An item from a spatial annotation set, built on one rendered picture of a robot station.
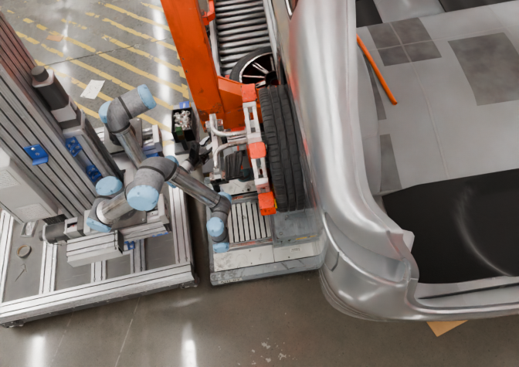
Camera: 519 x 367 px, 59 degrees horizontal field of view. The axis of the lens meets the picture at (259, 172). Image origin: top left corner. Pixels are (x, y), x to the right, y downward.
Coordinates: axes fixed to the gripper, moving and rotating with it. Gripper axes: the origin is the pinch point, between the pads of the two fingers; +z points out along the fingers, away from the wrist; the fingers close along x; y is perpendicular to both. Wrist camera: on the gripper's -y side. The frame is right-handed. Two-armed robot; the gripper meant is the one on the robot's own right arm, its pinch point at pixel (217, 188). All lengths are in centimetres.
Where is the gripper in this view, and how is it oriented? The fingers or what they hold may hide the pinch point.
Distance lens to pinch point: 235.2
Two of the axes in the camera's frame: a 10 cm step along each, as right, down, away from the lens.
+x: -9.9, 1.6, 0.2
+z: -1.2, -8.1, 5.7
